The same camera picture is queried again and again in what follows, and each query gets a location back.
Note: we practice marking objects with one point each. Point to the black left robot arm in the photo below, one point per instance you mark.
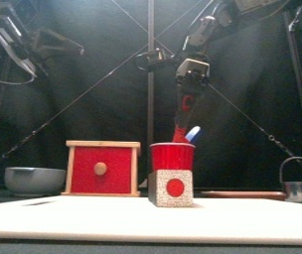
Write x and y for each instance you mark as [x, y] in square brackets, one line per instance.
[7, 29]

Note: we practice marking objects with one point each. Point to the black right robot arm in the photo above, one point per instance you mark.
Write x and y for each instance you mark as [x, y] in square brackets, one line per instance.
[211, 25]

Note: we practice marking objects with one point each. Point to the white speckled sushi block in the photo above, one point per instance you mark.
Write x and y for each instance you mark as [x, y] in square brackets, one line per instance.
[171, 188]

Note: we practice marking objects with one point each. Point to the red plastic cup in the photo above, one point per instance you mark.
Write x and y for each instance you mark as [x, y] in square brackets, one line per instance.
[171, 157]

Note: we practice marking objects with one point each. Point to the wooden box with red drawer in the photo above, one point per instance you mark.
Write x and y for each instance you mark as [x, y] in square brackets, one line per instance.
[101, 168]

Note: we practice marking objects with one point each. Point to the brown wooden tray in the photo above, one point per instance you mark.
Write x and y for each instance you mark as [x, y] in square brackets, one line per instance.
[242, 195]

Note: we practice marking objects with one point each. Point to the white cutting board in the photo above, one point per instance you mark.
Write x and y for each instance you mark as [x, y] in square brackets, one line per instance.
[148, 220]

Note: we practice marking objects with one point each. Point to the grey bowl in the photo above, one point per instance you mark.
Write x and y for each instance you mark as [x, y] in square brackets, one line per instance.
[33, 181]

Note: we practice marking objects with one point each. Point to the vertical metal frame pole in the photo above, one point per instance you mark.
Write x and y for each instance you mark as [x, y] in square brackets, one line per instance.
[149, 92]

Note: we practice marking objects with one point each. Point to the black camera on pole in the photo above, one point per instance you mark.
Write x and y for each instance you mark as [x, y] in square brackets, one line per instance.
[151, 59]

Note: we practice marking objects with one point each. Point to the dark slanted frame pole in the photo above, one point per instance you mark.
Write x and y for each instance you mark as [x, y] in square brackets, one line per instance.
[299, 82]

